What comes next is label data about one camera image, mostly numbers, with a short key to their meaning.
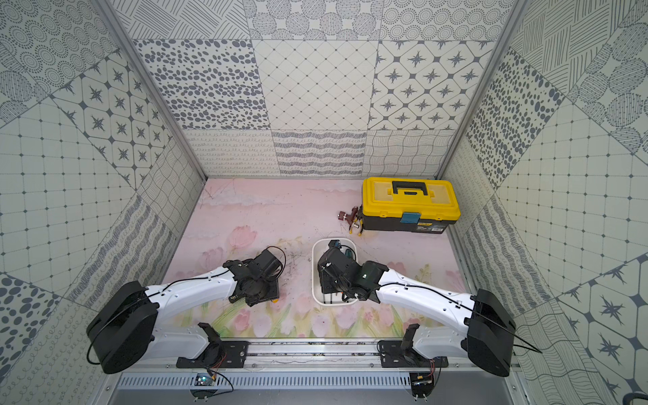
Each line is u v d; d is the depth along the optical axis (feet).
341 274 1.88
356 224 3.33
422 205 2.94
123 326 1.37
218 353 2.22
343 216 3.41
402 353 2.13
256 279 2.07
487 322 1.30
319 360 2.41
